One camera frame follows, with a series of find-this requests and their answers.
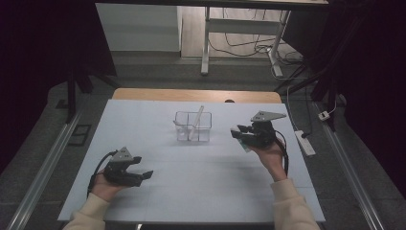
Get black floor frame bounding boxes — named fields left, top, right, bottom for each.
left=67, top=124, right=93, bottom=148

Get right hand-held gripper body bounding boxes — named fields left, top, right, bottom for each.
left=238, top=110, right=287, bottom=150

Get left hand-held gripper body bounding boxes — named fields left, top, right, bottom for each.
left=103, top=146, right=145, bottom=188

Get white pen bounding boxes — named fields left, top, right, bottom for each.
left=188, top=104, right=205, bottom=142

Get right hand-held gripper black cable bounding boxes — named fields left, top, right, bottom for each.
left=274, top=128, right=290, bottom=176

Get left hand-held gripper black cable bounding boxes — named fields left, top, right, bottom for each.
left=86, top=149, right=119, bottom=197

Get white power strip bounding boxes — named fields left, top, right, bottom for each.
left=294, top=129, right=317, bottom=157

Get hand-held gripper black cable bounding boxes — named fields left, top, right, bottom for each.
left=274, top=128, right=290, bottom=176
left=86, top=149, right=119, bottom=197

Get aluminium rail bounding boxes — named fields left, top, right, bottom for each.
left=6, top=109, right=82, bottom=230
left=314, top=102, right=386, bottom=230

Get black stand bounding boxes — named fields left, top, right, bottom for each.
left=65, top=61, right=123, bottom=125
left=274, top=60, right=341, bottom=132

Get clear plastic organizer box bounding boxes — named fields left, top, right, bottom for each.
left=174, top=110, right=214, bottom=143

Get white desk frame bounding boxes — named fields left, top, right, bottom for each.
left=200, top=6, right=292, bottom=78

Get person's left hand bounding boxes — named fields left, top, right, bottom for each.
left=90, top=172, right=129, bottom=203

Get white cabinet panel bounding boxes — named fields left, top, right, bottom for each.
left=95, top=3, right=182, bottom=53

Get white table mat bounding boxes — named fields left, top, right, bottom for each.
left=56, top=99, right=327, bottom=223

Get black floor cables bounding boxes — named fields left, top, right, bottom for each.
left=207, top=8, right=305, bottom=65

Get person's right hand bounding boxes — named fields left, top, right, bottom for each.
left=248, top=137, right=289, bottom=183

